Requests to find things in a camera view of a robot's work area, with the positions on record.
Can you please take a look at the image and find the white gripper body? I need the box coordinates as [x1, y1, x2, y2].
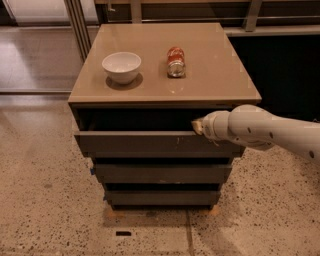
[202, 111, 229, 141]

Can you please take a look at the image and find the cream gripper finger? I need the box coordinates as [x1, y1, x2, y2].
[191, 118, 203, 135]

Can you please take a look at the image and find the grey top drawer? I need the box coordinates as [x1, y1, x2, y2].
[75, 131, 244, 158]

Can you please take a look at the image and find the grey drawer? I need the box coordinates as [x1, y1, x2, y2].
[105, 191, 220, 206]
[95, 164, 231, 184]
[75, 131, 244, 158]

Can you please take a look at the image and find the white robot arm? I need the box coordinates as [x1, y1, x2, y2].
[192, 105, 320, 164]

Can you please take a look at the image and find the grey drawer cabinet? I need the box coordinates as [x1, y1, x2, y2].
[67, 22, 263, 211]

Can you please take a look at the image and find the grey middle drawer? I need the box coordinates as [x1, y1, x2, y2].
[95, 164, 231, 184]

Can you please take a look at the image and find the grey bottom drawer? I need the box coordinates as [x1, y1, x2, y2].
[105, 191, 220, 206]

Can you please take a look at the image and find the red soda can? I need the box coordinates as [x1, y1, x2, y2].
[167, 47, 186, 78]

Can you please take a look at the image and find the white ceramic bowl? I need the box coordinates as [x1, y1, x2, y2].
[102, 52, 142, 84]

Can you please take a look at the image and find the metal railing frame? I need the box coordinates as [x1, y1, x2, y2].
[64, 0, 320, 58]

